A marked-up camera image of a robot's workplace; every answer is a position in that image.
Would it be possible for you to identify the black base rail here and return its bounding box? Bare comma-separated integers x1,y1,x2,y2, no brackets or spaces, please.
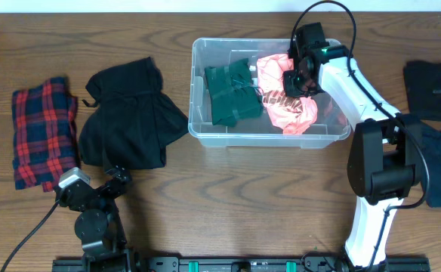
51,254,431,272

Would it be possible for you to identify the black drawstring garment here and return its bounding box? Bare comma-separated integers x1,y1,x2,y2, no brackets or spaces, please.
79,57,188,170

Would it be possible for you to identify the red navy plaid shirt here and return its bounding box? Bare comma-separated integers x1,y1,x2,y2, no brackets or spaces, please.
11,77,79,192

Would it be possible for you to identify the pink printed t-shirt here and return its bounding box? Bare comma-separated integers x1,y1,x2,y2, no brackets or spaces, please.
257,54,318,135

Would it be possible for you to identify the clear plastic storage bin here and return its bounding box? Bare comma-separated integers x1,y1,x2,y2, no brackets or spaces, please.
188,38,352,149

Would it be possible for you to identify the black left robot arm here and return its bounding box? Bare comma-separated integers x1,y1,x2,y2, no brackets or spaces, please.
54,152,131,260

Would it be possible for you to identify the dark green cloth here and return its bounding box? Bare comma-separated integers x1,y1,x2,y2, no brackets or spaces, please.
204,58,263,127

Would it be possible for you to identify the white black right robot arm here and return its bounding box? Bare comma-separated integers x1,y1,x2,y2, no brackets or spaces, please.
284,23,430,271

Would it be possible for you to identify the black taped cloth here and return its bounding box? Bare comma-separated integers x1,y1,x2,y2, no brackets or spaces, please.
402,60,441,122

